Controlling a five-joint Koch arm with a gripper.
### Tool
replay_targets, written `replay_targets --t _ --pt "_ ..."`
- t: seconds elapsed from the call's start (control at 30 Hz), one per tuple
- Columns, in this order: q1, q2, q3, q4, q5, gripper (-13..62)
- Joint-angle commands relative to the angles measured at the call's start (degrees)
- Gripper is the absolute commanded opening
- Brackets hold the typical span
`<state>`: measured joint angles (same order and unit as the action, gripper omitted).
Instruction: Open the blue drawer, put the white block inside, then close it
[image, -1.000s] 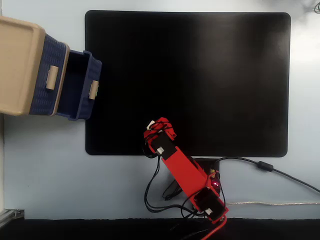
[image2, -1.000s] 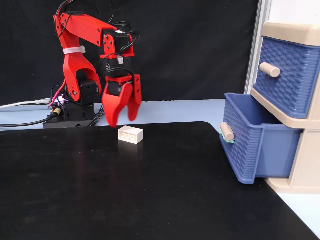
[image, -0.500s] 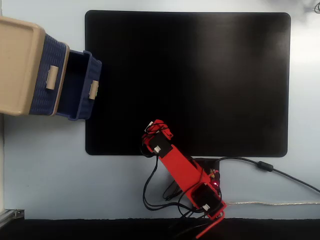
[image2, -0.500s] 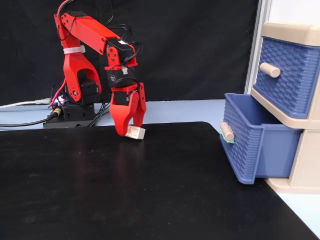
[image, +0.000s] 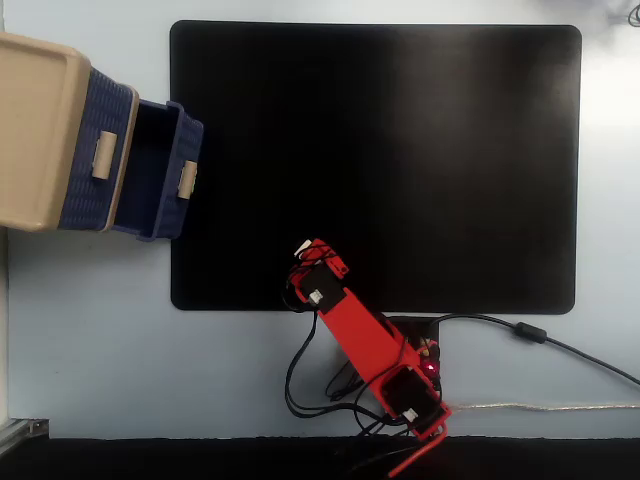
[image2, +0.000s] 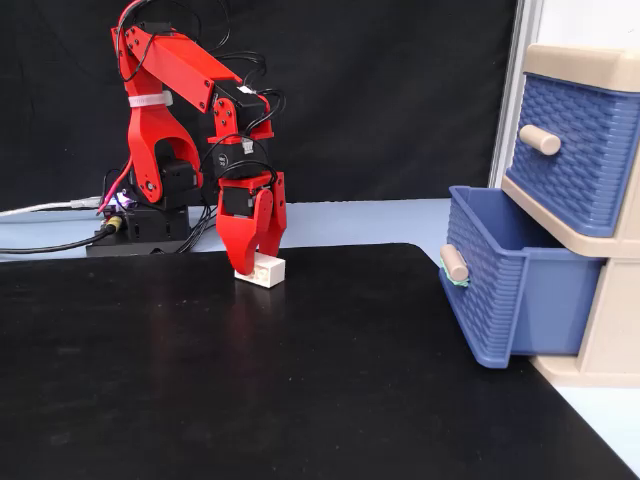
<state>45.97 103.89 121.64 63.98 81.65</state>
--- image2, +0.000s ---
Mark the lit controller circuit board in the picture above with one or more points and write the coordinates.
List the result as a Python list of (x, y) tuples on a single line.
[(121, 200)]

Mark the beige plastic drawer cabinet frame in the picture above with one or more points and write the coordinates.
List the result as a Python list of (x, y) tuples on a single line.
[(620, 325)]

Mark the large black rubber mat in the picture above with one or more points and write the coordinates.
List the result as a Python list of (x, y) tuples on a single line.
[(250, 375)]

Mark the white toy brick block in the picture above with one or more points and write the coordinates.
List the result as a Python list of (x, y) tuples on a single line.
[(270, 272)]

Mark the black backdrop cloth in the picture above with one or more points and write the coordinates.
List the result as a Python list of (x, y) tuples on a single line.
[(375, 100)]

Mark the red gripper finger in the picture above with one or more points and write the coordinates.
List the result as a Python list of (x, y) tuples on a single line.
[(239, 245), (270, 225)]

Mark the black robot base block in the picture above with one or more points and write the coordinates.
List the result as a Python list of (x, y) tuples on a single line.
[(150, 230)]

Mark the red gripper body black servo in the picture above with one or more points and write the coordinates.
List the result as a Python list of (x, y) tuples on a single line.
[(240, 197)]

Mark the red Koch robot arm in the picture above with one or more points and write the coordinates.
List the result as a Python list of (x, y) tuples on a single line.
[(175, 60)]

